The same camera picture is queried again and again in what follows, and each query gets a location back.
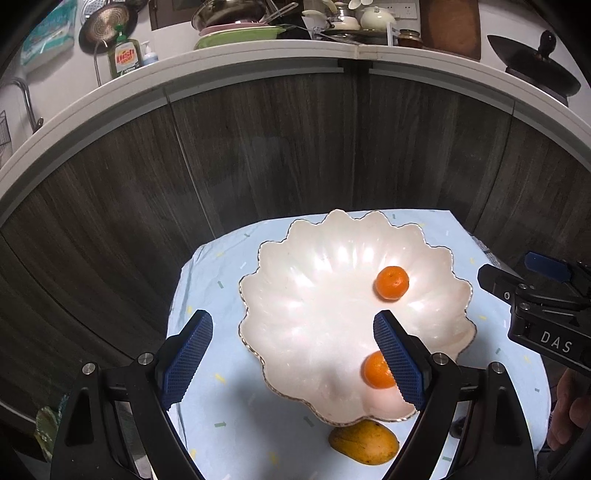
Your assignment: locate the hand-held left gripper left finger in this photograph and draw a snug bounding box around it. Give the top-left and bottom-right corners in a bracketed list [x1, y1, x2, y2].
[50, 310, 214, 480]

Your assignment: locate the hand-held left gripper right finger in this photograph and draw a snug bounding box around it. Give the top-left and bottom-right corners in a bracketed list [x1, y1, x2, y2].
[373, 309, 539, 480]

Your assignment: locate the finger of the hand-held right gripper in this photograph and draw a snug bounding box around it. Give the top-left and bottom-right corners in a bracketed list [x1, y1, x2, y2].
[478, 264, 591, 319]
[525, 252, 591, 296]

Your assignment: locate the yellow mango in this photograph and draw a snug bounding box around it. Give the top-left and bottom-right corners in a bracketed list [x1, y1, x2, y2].
[328, 419, 400, 465]

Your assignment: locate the white scalloped shell bowl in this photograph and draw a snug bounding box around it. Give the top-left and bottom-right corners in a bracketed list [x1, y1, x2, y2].
[239, 209, 477, 426]

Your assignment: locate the person's right hand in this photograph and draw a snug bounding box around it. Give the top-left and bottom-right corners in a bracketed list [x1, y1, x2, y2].
[547, 369, 591, 454]

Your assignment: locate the orange tangerine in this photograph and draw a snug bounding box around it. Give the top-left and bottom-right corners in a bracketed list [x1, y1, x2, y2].
[373, 266, 410, 302]
[361, 351, 398, 389]

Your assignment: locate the dark wood cabinet door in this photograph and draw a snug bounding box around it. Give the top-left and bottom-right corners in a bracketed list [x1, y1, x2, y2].
[167, 69, 365, 241]
[443, 111, 591, 287]
[0, 99, 222, 416]
[351, 69, 517, 220]

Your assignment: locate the light blue patterned tablecloth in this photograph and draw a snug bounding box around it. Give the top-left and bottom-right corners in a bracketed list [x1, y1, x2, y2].
[167, 210, 552, 480]

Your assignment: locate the yellow green plastic bag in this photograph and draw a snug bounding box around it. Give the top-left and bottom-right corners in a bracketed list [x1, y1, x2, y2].
[36, 406, 70, 450]

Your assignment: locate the black wok lid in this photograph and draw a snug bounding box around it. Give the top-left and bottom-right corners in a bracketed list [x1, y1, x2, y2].
[486, 31, 581, 108]

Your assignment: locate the wooden cutting board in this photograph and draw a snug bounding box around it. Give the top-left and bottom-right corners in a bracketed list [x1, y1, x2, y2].
[419, 0, 483, 61]

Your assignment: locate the cream teapot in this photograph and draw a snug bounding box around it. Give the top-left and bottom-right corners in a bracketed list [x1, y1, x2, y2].
[359, 4, 398, 29]

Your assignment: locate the white lidded pot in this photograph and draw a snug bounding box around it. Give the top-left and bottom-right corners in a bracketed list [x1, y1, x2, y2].
[325, 4, 361, 32]

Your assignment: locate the steel kitchen faucet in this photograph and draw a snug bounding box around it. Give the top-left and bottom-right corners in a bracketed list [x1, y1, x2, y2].
[0, 78, 44, 134]

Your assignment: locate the green dish soap bottle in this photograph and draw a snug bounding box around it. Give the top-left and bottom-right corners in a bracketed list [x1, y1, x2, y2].
[108, 23, 141, 79]

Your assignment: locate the white kitchen countertop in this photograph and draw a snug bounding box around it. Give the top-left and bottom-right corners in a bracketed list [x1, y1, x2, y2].
[0, 37, 591, 213]

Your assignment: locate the green plate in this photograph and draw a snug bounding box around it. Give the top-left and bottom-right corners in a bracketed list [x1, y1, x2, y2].
[194, 25, 287, 51]

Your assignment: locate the pink plate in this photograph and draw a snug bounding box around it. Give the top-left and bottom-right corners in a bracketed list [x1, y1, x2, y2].
[198, 24, 259, 37]

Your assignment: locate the hanging frying pan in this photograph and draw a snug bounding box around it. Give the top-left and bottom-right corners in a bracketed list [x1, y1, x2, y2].
[78, 6, 139, 54]

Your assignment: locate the steel cooking pan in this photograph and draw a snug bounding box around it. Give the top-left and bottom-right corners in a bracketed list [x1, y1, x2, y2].
[191, 0, 301, 29]

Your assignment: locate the blue tissue packet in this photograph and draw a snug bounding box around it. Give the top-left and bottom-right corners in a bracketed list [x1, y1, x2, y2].
[19, 0, 77, 65]

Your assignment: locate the white wall socket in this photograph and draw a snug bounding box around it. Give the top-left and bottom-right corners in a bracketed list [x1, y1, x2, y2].
[385, 2, 421, 20]

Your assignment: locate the black wire rack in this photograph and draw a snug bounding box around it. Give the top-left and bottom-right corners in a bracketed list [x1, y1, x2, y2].
[0, 110, 12, 160]

